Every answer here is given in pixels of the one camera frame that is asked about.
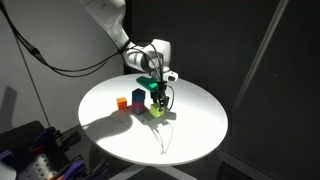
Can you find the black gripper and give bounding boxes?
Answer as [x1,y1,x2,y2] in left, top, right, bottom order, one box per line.
[150,80,169,113]

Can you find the lime green cube block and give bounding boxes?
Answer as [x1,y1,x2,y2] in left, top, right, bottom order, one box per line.
[149,102,166,119]

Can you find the blue cube block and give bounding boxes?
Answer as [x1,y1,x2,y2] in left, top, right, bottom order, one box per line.
[131,87,147,105]

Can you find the magenta cube block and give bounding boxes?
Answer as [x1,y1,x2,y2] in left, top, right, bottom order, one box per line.
[131,101,146,113]

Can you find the orange cube block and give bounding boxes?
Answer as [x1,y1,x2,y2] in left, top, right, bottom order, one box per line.
[116,97,129,111]

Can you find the purple clamp with red tip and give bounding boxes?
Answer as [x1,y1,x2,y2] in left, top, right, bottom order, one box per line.
[49,157,111,180]

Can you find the grey metal strut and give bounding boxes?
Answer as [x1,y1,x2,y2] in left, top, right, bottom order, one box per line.
[229,0,290,116]

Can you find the purple clamp with orange tip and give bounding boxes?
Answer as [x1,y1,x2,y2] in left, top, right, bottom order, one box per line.
[27,126,65,155]

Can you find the thin grey pole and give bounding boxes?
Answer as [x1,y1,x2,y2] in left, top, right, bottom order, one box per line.
[14,35,52,128]

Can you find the perforated pegboard cart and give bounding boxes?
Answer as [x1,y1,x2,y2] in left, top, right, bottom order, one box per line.
[0,119,113,180]

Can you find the thin black camera cable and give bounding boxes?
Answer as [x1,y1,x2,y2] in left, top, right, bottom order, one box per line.
[164,83,176,112]

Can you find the white table pedestal leg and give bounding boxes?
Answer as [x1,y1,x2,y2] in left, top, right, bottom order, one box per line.
[114,163,202,180]

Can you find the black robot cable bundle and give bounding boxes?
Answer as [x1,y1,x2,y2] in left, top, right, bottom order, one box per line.
[0,0,129,78]

